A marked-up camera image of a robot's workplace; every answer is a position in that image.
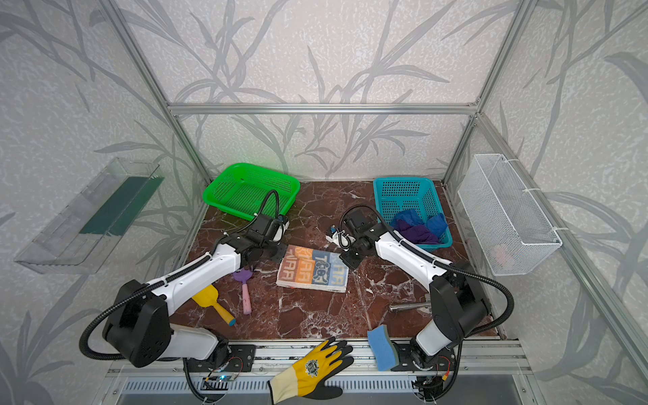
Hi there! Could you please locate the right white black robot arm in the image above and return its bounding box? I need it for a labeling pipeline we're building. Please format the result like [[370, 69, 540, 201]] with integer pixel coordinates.
[[339, 204, 515, 361]]

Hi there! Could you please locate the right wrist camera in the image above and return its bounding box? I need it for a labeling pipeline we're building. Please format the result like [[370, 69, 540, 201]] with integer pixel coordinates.
[[326, 225, 354, 250]]

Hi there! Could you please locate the yellow black work glove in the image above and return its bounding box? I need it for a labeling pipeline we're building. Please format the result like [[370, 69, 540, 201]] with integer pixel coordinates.
[[268, 337, 354, 404]]

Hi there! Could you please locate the purple pink toy rake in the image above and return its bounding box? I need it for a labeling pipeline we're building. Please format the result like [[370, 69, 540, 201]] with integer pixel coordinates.
[[233, 268, 253, 315]]

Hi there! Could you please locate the purple towel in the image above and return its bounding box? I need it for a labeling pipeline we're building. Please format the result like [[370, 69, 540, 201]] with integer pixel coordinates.
[[395, 221, 440, 246]]

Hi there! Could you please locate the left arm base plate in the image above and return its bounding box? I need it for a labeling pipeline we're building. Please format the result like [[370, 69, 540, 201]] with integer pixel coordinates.
[[187, 343, 257, 373]]

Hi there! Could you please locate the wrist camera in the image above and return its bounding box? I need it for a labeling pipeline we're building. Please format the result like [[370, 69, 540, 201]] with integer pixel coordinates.
[[326, 225, 354, 250], [273, 216, 290, 242]]

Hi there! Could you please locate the rabbit print towel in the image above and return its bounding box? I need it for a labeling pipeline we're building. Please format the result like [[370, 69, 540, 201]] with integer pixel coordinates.
[[276, 245, 349, 294]]

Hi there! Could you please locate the green plastic basket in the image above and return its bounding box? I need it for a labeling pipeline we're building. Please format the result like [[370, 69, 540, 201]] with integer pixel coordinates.
[[202, 163, 300, 221]]

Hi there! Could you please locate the white wire basket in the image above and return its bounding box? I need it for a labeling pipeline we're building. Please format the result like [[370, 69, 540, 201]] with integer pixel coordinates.
[[458, 154, 562, 276]]

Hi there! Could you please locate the blue sponge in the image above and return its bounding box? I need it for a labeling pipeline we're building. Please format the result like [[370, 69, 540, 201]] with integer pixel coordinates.
[[367, 325, 399, 371]]

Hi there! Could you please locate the teal plastic basket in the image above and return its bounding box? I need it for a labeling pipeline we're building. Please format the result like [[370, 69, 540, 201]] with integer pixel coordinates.
[[373, 177, 453, 252]]

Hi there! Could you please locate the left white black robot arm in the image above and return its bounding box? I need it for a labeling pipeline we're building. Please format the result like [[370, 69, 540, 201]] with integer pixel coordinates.
[[79, 190, 288, 368]]

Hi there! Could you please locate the green circuit board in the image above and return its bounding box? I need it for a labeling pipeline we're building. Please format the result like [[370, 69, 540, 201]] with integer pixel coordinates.
[[201, 375, 236, 392]]

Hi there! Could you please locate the clear wall shelf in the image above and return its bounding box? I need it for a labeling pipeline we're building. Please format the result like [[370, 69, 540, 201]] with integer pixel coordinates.
[[15, 158, 164, 275]]

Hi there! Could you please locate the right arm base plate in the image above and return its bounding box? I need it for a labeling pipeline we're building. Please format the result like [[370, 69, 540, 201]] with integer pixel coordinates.
[[390, 342, 456, 374]]

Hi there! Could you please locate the blue towel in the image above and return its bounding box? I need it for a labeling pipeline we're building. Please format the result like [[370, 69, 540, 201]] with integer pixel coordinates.
[[391, 209, 448, 239]]

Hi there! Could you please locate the yellow toy shovel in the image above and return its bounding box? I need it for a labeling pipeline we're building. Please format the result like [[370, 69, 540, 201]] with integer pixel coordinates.
[[192, 285, 236, 327]]

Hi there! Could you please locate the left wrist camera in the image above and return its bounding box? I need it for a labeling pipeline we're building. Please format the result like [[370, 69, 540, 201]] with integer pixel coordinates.
[[273, 216, 290, 242]]

